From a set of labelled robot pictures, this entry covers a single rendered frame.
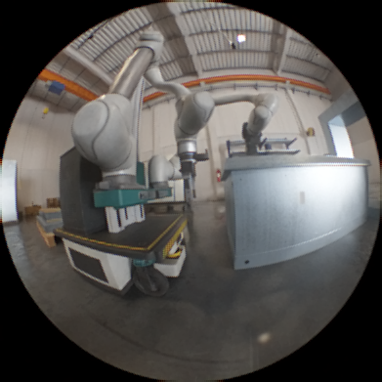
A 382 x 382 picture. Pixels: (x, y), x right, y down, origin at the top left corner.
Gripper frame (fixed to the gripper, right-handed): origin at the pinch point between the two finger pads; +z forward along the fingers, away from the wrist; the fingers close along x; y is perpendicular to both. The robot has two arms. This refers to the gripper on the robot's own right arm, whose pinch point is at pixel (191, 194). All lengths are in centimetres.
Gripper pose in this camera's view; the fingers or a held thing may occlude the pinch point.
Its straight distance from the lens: 53.5
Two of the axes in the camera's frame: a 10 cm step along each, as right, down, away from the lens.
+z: 1.0, 10.0, 0.0
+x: -1.3, 0.2, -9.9
